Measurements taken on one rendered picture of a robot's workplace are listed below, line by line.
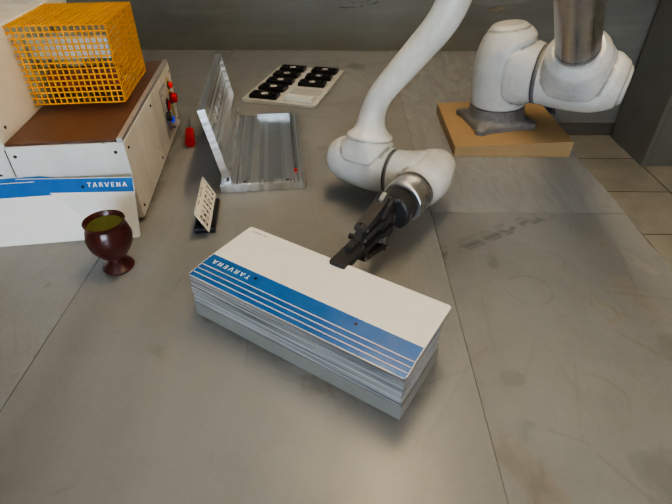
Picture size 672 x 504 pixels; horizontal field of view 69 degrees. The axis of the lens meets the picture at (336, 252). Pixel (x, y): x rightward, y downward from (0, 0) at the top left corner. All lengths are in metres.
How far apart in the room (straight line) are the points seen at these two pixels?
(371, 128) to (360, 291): 0.44
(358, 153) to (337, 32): 2.51
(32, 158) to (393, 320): 0.80
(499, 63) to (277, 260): 0.87
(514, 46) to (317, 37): 2.27
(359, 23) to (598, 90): 2.36
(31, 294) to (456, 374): 0.77
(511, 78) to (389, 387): 0.98
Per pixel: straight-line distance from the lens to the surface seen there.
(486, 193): 1.26
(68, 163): 1.15
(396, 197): 0.94
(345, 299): 0.76
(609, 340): 0.94
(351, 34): 3.55
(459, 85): 1.98
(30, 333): 0.98
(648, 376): 0.91
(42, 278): 1.10
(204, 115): 1.15
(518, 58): 1.43
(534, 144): 1.46
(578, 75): 1.35
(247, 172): 1.27
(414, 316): 0.74
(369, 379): 0.70
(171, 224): 1.15
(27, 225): 1.20
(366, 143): 1.07
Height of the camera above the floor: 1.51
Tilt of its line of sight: 37 degrees down
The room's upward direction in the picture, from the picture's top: straight up
